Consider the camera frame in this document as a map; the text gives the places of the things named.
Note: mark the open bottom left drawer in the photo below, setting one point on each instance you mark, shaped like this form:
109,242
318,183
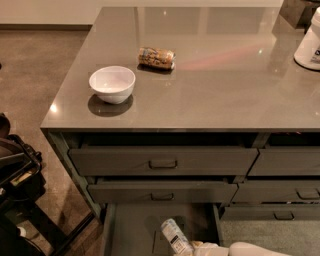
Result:
135,229

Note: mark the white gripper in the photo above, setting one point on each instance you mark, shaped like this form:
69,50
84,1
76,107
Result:
207,249

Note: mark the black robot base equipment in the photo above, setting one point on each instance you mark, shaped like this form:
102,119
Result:
21,184

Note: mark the patterned snack can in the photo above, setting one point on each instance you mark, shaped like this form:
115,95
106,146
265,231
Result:
157,58

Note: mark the middle right grey drawer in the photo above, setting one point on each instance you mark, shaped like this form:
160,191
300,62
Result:
277,191

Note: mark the white ceramic bowl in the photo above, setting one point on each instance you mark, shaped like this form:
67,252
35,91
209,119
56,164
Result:
113,84

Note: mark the top left grey drawer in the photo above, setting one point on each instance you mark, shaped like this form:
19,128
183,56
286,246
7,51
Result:
163,154

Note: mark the top right grey drawer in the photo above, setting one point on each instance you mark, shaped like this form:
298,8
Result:
289,154

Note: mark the grey counter cabinet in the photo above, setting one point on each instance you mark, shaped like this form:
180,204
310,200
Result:
234,73

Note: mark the middle left grey drawer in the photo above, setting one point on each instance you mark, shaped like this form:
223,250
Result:
149,191

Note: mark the bottom right grey drawer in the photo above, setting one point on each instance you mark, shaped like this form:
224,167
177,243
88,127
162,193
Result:
280,212

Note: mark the grey drawer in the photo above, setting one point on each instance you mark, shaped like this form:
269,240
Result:
277,191
289,154
280,212
163,154
149,191

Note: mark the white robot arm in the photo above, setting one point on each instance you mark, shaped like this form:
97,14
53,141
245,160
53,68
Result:
235,249

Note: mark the white wipes canister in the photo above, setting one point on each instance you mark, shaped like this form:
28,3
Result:
308,52

